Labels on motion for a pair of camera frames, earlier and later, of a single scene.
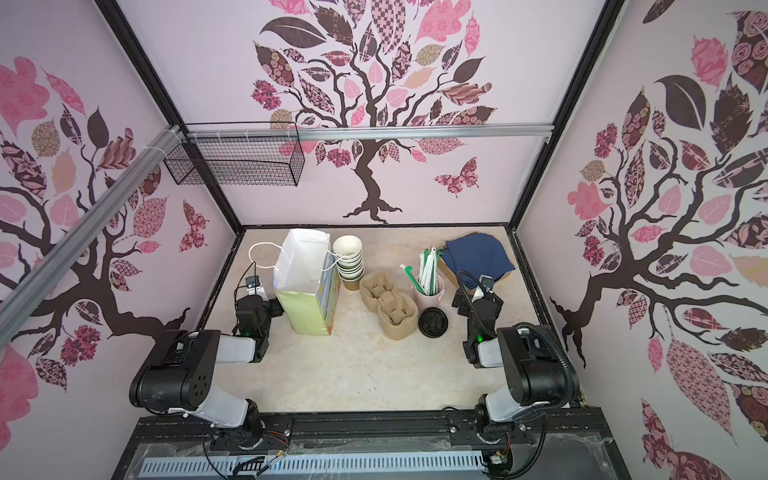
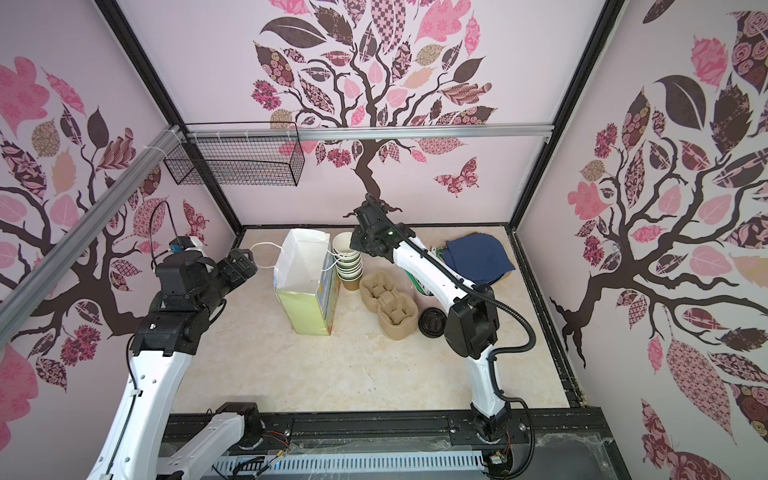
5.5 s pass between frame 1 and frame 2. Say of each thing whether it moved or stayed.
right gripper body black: moved
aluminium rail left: stayed
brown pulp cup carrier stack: stayed
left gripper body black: moved
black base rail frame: stayed
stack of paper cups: stayed
